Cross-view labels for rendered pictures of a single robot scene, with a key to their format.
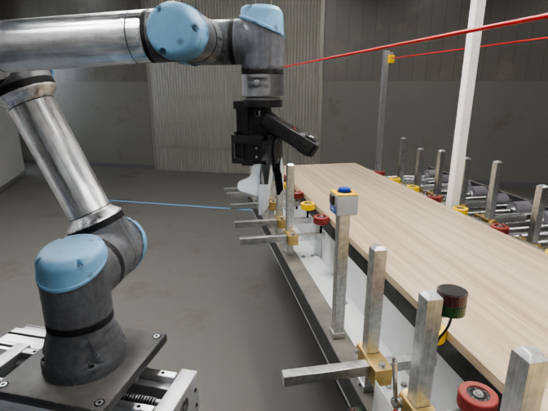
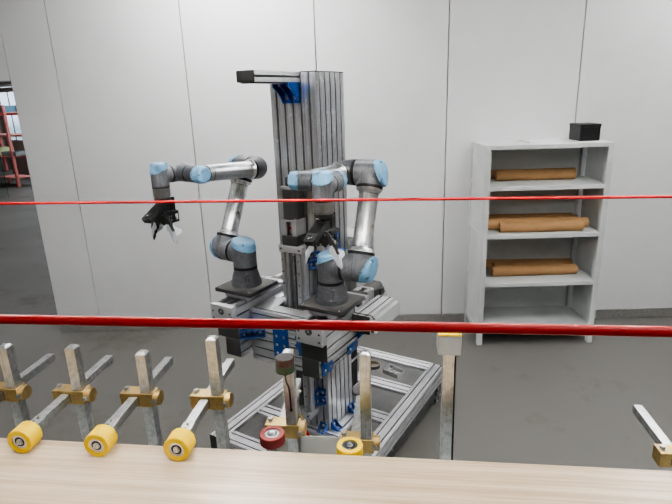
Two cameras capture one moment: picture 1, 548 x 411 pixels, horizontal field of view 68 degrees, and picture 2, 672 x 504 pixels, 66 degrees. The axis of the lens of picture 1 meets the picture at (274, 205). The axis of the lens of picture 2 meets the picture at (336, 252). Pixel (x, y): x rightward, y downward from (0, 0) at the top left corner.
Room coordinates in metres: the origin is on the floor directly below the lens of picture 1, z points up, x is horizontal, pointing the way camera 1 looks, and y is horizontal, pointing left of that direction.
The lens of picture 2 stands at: (1.38, -1.71, 1.91)
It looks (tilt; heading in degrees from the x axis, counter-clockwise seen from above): 17 degrees down; 108
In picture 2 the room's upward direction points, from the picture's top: 2 degrees counter-clockwise
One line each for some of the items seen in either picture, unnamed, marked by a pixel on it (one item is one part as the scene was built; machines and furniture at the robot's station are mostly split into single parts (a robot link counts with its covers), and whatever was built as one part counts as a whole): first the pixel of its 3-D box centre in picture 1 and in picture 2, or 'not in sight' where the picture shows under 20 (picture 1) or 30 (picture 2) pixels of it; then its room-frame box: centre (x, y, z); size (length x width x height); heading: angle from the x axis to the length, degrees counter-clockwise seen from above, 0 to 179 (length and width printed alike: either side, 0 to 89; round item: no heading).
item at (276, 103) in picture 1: (258, 132); (325, 228); (0.77, 0.03, 1.46); 0.09 x 0.08 x 0.12; 77
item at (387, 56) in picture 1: (383, 121); not in sight; (3.47, -0.92, 1.25); 0.09 x 0.08 x 1.10; 11
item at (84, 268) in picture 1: (77, 277); (331, 265); (0.68, 0.36, 1.20); 0.13 x 0.12 x 0.14; 174
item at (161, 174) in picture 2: not in sight; (160, 175); (-0.05, 0.21, 1.61); 0.09 x 0.08 x 0.11; 70
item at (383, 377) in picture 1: (373, 361); (359, 442); (0.97, -0.28, 0.80); 0.13 x 0.06 x 0.05; 11
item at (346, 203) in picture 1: (343, 203); (448, 341); (1.25, -0.22, 1.18); 0.07 x 0.07 x 0.08; 11
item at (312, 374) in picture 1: (360, 369); (355, 434); (0.94, -0.24, 0.80); 0.43 x 0.03 x 0.04; 101
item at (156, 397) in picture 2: not in sight; (142, 396); (0.23, -0.42, 0.94); 0.13 x 0.06 x 0.05; 11
